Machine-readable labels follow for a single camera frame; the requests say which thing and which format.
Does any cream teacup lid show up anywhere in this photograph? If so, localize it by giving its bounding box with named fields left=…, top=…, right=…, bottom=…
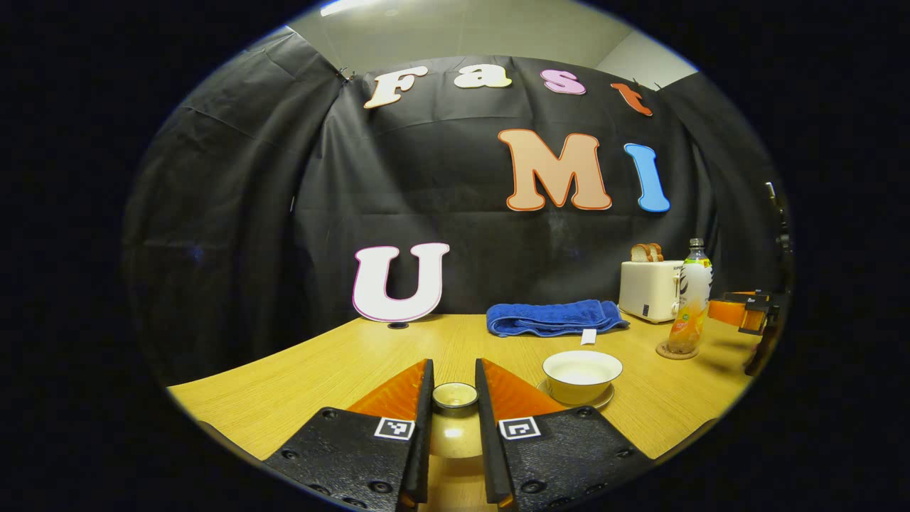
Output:
left=429, top=382, right=484, bottom=459

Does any blue towel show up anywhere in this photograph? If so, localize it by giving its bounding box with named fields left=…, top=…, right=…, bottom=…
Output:
left=486, top=299, right=631, bottom=346

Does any black backdrop cloth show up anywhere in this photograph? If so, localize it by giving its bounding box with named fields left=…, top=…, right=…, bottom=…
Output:
left=122, top=28, right=790, bottom=385

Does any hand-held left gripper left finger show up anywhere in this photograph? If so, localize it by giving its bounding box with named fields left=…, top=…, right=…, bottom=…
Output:
left=263, top=358, right=435, bottom=512

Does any white orange water bottle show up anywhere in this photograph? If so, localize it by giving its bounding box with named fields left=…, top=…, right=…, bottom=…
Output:
left=667, top=238, right=714, bottom=354

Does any cream teacup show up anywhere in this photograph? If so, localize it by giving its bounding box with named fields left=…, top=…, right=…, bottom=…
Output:
left=542, top=350, right=624, bottom=406

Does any cream saucer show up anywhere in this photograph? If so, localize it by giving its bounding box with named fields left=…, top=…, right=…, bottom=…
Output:
left=535, top=379, right=616, bottom=411

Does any white toaster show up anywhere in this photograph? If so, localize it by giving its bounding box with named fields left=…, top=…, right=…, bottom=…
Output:
left=619, top=260, right=685, bottom=324

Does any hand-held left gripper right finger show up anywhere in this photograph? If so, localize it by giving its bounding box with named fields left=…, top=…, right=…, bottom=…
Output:
left=474, top=358, right=655, bottom=511

